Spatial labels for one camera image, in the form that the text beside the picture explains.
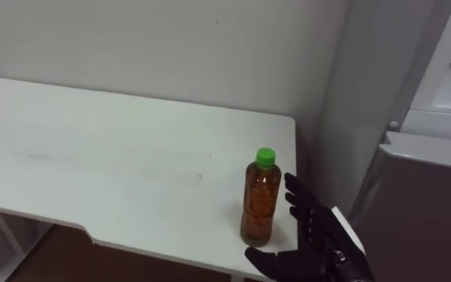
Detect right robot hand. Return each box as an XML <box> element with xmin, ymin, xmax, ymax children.
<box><xmin>244</xmin><ymin>172</ymin><xmax>374</xmax><ymax>282</ymax></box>

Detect amber drink bottle green cap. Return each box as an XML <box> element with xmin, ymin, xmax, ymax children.
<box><xmin>240</xmin><ymin>146</ymin><xmax>283</xmax><ymax>248</ymax></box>

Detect grey fridge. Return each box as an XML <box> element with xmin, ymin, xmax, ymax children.
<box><xmin>311</xmin><ymin>0</ymin><xmax>451</xmax><ymax>282</ymax></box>

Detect white desk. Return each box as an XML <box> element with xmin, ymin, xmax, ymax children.
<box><xmin>0</xmin><ymin>78</ymin><xmax>298</xmax><ymax>282</ymax></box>

